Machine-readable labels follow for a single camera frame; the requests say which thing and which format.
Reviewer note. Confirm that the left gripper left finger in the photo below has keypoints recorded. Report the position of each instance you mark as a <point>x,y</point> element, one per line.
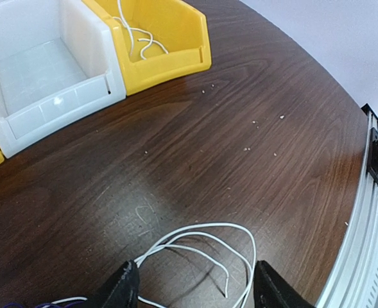
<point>120,290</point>

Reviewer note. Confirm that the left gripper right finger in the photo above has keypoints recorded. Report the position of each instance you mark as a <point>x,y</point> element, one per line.
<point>271,290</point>

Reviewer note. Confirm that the white bin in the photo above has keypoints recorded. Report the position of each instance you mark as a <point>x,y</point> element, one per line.
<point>58,64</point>

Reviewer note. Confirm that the aluminium front rail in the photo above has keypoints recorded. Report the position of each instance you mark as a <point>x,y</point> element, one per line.
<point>353,281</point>

